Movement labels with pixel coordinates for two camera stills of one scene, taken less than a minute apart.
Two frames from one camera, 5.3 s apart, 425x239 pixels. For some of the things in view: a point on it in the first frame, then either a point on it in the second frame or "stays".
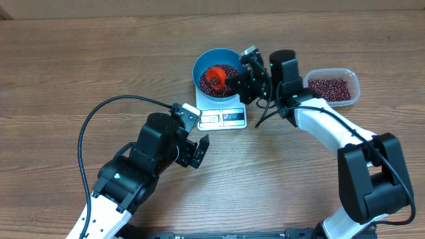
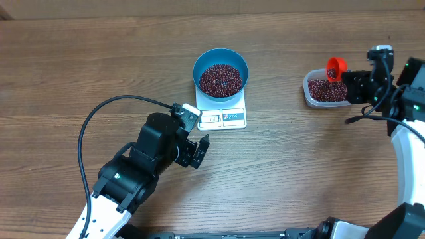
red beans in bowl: [223, 92] stays
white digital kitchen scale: [224, 114] stays
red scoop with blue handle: [219, 74] to [340, 66]
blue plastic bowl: [210, 57] stays
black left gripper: [189, 148] stays
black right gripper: [250, 87] to [356, 89]
